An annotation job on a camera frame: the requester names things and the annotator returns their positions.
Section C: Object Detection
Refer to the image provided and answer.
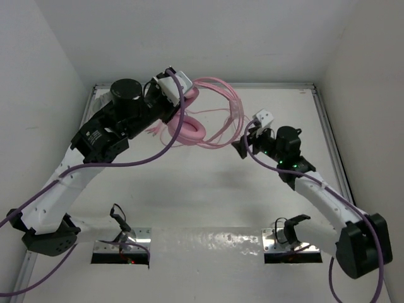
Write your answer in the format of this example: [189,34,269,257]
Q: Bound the metal base plate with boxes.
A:
[261,227,320,254]
[93,227,152,254]

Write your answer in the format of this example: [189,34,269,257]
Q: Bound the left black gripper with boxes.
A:
[121,74,182,140]

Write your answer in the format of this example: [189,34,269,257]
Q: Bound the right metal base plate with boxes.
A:
[261,227,320,254]

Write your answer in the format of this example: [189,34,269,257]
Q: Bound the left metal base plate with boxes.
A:
[93,227,152,254]

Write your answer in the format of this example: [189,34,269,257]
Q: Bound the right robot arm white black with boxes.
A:
[231,121,393,279]

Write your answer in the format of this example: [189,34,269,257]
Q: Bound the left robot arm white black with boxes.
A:
[6,69,193,257]

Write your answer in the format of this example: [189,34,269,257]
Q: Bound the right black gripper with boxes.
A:
[231,124,283,164]

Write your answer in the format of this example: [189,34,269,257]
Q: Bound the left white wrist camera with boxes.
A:
[153,68,193,106]

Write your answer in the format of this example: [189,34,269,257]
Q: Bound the aluminium table frame rail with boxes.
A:
[9,82,376,303]

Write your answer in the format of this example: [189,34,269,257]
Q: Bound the pink headphones with cable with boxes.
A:
[148,77,245,150]

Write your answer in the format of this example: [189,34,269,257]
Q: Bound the white grey headphones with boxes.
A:
[92,92,112,112]

